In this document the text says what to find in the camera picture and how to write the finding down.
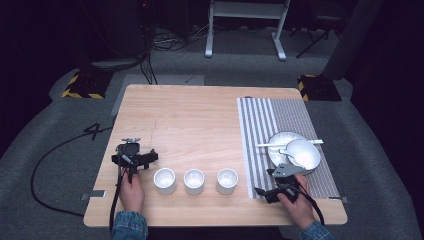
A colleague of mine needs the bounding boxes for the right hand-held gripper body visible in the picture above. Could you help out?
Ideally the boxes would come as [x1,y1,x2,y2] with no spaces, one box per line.
[272,162,308,202]

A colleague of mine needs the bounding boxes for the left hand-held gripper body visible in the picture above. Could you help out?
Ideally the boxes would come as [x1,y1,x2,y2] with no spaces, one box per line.
[115,137,150,184]

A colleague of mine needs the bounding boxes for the person's right hand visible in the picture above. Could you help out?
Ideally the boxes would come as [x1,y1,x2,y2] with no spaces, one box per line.
[276,173,316,231]

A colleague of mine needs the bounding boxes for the person's left hand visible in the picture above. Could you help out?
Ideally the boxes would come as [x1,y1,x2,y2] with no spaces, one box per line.
[118,167,146,215]

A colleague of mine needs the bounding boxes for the white plate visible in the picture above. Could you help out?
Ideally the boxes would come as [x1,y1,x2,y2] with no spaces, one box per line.
[266,131,316,176]

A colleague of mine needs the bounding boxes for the white cup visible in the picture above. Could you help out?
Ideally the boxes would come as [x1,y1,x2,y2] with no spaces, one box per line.
[153,167,177,196]
[216,167,240,196]
[183,168,206,197]

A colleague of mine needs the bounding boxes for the white chopsticks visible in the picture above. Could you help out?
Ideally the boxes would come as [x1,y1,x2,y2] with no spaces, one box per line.
[257,138,325,148]

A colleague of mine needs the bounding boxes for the white bowl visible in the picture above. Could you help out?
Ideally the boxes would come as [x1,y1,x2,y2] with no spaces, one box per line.
[285,138,322,171]

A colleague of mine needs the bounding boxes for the grey tape strip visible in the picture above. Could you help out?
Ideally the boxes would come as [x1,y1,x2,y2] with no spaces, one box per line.
[328,195,350,205]
[80,189,107,201]

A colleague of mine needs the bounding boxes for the striped grey placemat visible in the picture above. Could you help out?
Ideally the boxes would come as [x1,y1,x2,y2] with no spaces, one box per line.
[236,96,341,201]

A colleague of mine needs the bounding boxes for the yellow black striped base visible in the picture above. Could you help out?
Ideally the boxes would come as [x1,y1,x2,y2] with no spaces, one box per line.
[297,73,343,102]
[60,68,113,100]

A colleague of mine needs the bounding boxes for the black tripod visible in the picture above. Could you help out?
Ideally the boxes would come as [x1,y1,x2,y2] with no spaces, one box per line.
[289,13,345,60]

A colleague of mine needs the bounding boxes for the white metal stand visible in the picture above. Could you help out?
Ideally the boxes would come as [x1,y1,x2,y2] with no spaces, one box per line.
[204,0,292,62]

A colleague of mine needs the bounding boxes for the right hand-held gripper cable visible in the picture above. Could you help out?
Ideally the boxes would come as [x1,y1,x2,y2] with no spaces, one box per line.
[287,183,326,226]

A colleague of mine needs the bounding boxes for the hand-held gripper cable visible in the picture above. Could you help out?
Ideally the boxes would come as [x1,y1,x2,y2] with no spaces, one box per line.
[287,183,326,226]
[108,153,138,235]

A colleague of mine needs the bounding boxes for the left hand-held gripper cable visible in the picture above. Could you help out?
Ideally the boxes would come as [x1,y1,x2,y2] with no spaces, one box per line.
[108,153,138,235]

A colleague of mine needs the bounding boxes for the black floor cable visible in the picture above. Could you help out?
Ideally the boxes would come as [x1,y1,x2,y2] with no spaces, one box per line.
[30,125,115,218]

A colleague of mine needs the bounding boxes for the bundle of black cables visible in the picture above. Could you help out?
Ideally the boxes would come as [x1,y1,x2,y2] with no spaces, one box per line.
[134,0,214,86]

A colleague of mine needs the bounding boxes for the grey post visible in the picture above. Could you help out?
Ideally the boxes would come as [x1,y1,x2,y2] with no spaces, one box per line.
[321,0,385,81]

